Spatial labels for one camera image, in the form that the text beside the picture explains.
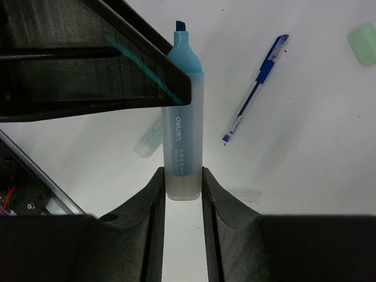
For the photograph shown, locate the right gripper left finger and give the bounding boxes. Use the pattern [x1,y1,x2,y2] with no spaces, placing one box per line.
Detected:
[1,168,166,281]

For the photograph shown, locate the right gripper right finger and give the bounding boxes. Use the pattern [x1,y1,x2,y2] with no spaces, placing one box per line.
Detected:
[202,168,375,281]

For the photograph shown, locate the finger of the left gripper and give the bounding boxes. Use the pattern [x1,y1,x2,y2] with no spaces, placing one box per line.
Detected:
[1,0,192,123]

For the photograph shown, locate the blue highlighter marker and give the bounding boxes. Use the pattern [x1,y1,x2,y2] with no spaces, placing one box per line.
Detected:
[162,21,204,201]

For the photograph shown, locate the blue ballpoint pen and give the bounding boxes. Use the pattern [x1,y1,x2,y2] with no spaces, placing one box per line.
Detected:
[221,34,290,146]

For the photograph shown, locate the clear pen cap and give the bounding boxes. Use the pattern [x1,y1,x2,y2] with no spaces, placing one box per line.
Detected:
[233,192,261,205]

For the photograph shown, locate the green highlighter marker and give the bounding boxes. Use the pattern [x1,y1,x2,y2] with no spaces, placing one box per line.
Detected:
[133,115,163,159]

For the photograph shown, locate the green highlighter cap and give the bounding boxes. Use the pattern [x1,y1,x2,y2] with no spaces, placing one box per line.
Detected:
[347,22,375,67]

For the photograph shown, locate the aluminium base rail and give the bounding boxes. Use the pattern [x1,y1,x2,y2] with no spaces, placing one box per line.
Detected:
[1,130,86,214]

